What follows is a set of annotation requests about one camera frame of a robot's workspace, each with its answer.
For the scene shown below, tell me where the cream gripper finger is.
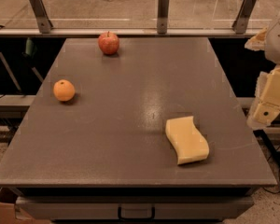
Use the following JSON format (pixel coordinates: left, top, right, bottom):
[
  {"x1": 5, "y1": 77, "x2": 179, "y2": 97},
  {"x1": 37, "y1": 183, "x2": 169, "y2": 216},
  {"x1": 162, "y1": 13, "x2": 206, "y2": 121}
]
[
  {"x1": 246, "y1": 103, "x2": 280, "y2": 130},
  {"x1": 245, "y1": 27, "x2": 268, "y2": 51}
]

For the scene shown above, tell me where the yellow wavy sponge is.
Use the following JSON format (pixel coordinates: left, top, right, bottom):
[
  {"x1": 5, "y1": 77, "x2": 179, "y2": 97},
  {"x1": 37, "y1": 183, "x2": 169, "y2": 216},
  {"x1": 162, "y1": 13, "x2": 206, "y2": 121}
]
[{"x1": 165, "y1": 116, "x2": 209, "y2": 165}]

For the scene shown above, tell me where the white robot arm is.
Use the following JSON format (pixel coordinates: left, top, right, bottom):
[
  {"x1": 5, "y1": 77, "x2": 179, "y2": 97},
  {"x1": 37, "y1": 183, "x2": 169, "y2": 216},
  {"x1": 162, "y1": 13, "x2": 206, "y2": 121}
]
[{"x1": 245, "y1": 12, "x2": 280, "y2": 130}]

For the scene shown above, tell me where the red apple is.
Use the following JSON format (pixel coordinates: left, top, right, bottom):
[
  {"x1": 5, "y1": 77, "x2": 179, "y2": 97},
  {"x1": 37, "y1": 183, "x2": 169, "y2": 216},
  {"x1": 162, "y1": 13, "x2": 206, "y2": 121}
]
[{"x1": 98, "y1": 31, "x2": 119, "y2": 55}]

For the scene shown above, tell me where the orange fruit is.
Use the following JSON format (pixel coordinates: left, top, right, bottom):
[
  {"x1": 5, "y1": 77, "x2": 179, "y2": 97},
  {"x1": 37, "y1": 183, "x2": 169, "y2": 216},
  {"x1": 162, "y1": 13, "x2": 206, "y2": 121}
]
[{"x1": 53, "y1": 79, "x2": 76, "y2": 102}]

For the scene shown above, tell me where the cardboard box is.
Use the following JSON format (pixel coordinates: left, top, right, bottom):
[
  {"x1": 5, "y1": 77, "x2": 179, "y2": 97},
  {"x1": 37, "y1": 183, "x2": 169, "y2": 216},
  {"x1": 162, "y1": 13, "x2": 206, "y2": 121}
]
[{"x1": 0, "y1": 188, "x2": 51, "y2": 224}]

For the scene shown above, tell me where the right metal bracket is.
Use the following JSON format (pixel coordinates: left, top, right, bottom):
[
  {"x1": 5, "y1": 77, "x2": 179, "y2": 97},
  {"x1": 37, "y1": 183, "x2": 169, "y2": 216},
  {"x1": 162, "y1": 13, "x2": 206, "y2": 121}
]
[{"x1": 232, "y1": 0, "x2": 257, "y2": 34}]

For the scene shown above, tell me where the metal bracket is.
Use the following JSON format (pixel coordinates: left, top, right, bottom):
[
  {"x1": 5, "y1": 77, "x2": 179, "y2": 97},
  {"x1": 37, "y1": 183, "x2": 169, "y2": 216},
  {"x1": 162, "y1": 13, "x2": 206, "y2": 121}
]
[
  {"x1": 157, "y1": 0, "x2": 170, "y2": 34},
  {"x1": 232, "y1": 0, "x2": 257, "y2": 34},
  {"x1": 29, "y1": 0, "x2": 53, "y2": 34}
]

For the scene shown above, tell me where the black cable on floor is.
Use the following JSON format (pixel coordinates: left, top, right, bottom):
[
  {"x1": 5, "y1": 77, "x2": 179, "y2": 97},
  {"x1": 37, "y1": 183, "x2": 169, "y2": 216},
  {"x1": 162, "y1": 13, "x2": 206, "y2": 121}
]
[{"x1": 260, "y1": 133, "x2": 280, "y2": 195}]

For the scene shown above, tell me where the middle metal bracket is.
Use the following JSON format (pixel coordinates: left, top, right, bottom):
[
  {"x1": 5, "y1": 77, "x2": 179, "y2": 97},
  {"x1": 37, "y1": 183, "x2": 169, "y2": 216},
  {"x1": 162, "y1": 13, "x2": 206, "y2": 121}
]
[{"x1": 157, "y1": 0, "x2": 170, "y2": 34}]

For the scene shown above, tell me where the left metal bracket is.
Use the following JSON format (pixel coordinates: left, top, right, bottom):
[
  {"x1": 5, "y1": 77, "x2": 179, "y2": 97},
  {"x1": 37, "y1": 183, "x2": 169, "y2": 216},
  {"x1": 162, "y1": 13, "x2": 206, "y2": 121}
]
[{"x1": 29, "y1": 0, "x2": 53, "y2": 34}]

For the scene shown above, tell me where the grey drawer with handle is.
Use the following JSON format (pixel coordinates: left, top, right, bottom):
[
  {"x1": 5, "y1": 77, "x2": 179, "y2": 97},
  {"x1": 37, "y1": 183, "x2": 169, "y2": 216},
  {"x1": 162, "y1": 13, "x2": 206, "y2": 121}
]
[{"x1": 16, "y1": 196, "x2": 254, "y2": 221}]

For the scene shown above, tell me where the metal rail with glass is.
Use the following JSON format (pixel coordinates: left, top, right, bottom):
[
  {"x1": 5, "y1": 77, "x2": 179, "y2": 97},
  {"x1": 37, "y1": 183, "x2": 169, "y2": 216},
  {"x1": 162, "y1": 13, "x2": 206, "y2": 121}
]
[{"x1": 0, "y1": 25, "x2": 260, "y2": 38}]

